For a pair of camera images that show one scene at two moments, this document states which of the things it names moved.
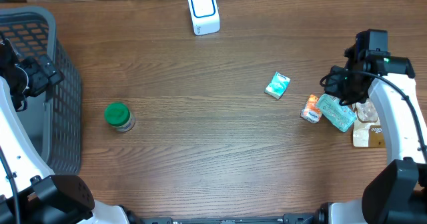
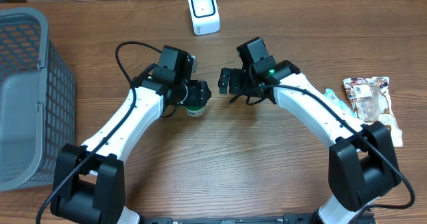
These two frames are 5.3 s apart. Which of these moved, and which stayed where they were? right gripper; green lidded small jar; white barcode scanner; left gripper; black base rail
Moved: green lidded small jar; left gripper; right gripper
Stayed: white barcode scanner; black base rail
